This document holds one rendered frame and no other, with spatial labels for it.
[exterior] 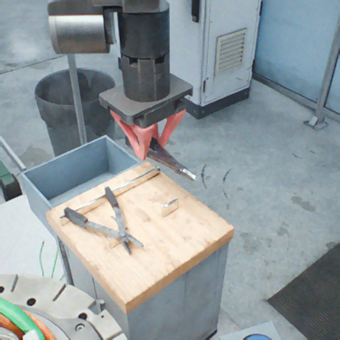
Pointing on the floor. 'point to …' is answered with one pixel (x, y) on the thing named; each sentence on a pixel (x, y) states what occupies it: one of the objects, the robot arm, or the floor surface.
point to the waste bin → (71, 135)
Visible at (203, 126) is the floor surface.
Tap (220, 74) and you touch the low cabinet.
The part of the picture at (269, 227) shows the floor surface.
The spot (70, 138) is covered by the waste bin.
